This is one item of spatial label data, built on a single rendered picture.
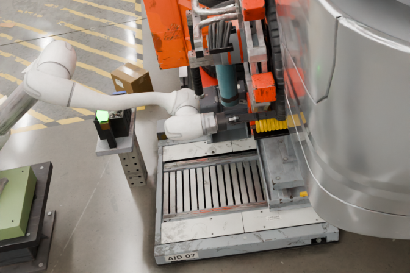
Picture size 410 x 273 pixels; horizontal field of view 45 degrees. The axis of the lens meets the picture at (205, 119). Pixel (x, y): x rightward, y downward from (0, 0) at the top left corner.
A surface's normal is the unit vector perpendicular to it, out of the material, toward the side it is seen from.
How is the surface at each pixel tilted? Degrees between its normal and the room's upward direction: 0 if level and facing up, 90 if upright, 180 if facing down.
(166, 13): 90
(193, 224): 0
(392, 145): 90
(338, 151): 93
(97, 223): 0
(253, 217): 0
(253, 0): 35
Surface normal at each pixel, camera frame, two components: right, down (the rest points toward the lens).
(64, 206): -0.14, -0.77
